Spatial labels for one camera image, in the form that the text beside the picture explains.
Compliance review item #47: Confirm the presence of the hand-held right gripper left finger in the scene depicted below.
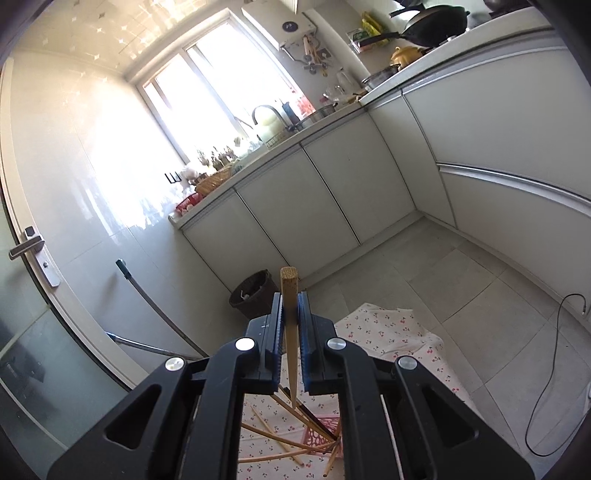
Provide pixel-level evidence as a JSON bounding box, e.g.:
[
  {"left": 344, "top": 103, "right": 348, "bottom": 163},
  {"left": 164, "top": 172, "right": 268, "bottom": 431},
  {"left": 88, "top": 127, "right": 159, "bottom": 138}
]
[{"left": 46, "top": 292, "right": 286, "bottom": 480}]

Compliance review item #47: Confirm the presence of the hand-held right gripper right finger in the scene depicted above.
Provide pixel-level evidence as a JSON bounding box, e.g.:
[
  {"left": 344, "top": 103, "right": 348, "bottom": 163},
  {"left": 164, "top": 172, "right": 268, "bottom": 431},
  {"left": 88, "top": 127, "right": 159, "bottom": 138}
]
[{"left": 298, "top": 290, "right": 537, "bottom": 480}]

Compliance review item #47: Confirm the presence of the pink perforated plastic basket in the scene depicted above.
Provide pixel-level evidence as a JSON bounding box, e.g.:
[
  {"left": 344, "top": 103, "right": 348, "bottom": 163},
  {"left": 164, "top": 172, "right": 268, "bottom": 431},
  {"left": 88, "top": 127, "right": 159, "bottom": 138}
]
[{"left": 299, "top": 414, "right": 345, "bottom": 459}]

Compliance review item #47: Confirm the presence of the dark woven trash bin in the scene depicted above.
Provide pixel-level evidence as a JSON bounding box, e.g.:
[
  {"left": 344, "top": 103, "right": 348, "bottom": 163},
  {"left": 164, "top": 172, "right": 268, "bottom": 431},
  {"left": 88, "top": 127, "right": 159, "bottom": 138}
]
[{"left": 228, "top": 270, "right": 273, "bottom": 319}]

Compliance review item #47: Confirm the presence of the cherry print tablecloth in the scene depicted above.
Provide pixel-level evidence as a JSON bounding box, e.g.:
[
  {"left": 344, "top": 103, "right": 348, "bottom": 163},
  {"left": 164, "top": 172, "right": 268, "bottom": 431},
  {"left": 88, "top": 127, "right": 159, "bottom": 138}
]
[{"left": 238, "top": 302, "right": 468, "bottom": 480}]

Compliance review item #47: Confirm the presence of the dark brown chopstick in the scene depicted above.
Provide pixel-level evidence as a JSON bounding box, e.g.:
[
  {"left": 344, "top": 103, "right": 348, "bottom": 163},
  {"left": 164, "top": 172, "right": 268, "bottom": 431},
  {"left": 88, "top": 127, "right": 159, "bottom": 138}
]
[{"left": 297, "top": 401, "right": 341, "bottom": 440}]

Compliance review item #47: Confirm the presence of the white sink cabinet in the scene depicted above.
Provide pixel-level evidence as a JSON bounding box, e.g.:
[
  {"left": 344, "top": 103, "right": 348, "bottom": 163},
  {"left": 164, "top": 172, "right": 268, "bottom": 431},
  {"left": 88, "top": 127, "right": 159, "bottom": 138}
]
[{"left": 168, "top": 107, "right": 419, "bottom": 294}]

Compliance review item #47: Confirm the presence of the metal mop pole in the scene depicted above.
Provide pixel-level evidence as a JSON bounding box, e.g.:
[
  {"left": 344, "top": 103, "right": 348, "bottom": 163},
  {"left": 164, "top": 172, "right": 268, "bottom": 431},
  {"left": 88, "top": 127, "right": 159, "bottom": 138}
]
[{"left": 115, "top": 259, "right": 209, "bottom": 361}]

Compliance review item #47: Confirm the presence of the metal bar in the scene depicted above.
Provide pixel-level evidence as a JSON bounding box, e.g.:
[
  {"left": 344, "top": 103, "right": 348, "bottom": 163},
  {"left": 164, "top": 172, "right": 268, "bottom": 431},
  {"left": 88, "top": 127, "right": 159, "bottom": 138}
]
[{"left": 105, "top": 329, "right": 197, "bottom": 360}]

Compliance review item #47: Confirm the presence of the red plastic basket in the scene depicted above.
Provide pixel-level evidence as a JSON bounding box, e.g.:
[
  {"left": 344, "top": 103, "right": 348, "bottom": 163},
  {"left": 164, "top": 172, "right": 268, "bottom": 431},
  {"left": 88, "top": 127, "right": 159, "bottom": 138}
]
[{"left": 174, "top": 193, "right": 204, "bottom": 213}]

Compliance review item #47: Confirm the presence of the wicker basket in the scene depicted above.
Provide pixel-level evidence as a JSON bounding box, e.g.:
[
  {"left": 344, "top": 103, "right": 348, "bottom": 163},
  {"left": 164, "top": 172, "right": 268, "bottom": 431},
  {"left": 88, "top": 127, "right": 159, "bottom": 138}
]
[{"left": 193, "top": 165, "right": 234, "bottom": 197}]

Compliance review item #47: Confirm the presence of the metal colander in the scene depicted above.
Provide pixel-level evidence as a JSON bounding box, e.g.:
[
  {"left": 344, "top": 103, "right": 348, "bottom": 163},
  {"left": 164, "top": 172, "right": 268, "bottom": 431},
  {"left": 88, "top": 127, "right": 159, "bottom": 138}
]
[{"left": 295, "top": 103, "right": 338, "bottom": 128}]

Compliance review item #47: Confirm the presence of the curved kitchen faucet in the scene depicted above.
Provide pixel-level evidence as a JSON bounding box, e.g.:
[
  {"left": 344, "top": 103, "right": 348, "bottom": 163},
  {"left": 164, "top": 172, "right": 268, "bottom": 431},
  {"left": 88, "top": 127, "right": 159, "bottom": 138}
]
[{"left": 251, "top": 104, "right": 290, "bottom": 136}]

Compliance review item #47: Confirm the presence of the bright kitchen window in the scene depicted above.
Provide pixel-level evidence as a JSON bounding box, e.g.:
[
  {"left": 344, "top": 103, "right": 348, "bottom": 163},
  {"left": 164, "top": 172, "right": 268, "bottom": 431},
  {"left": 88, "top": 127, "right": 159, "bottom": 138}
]
[{"left": 136, "top": 11, "right": 306, "bottom": 172}]

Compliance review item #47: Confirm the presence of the frosted glass door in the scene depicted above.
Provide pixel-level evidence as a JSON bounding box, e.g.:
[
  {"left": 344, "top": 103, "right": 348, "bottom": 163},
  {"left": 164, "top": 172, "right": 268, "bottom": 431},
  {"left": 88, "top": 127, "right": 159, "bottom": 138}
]
[{"left": 0, "top": 60, "right": 139, "bottom": 480}]

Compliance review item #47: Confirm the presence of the white stove cabinet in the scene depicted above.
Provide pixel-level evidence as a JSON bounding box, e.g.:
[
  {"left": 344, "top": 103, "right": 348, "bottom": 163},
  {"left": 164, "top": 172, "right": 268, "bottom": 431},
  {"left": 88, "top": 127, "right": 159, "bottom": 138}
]
[{"left": 359, "top": 22, "right": 591, "bottom": 302}]

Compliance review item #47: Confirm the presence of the steel pot with lid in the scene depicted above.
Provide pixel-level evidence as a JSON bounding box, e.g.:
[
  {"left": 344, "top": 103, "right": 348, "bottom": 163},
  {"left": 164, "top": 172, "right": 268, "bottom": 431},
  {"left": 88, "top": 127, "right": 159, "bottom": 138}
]
[{"left": 361, "top": 64, "right": 400, "bottom": 91}]

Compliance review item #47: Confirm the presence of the yellow pot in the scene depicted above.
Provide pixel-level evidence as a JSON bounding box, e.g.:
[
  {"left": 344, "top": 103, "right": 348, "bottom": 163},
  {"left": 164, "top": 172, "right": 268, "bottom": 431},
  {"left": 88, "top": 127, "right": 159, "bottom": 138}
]
[{"left": 390, "top": 45, "right": 428, "bottom": 70}]

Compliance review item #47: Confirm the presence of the white water heater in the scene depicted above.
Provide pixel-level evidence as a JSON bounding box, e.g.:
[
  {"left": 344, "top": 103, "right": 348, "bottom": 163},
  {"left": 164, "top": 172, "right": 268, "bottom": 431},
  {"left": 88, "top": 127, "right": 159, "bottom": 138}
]
[{"left": 276, "top": 8, "right": 322, "bottom": 49}]

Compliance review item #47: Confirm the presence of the yellow snack bag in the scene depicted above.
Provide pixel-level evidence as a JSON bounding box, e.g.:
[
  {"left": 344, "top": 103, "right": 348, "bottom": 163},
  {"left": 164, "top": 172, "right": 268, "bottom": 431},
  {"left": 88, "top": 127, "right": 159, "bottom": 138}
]
[{"left": 359, "top": 11, "right": 387, "bottom": 38}]

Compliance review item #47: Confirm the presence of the black wok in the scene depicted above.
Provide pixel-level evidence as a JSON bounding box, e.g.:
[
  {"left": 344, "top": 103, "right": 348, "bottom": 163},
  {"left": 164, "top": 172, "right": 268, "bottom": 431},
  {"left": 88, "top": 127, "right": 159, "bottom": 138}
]
[{"left": 357, "top": 4, "right": 472, "bottom": 49}]

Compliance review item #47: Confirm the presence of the black cable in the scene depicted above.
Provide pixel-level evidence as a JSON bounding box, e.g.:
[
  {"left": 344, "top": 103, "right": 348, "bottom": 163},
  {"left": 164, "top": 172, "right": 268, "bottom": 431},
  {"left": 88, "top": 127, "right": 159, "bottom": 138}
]
[{"left": 523, "top": 292, "right": 591, "bottom": 458}]

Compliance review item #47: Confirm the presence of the silver door handle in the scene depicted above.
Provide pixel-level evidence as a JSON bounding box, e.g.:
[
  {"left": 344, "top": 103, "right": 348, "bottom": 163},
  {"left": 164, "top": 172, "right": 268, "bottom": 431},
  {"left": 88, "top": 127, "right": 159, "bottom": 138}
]
[{"left": 8, "top": 226, "right": 61, "bottom": 288}]

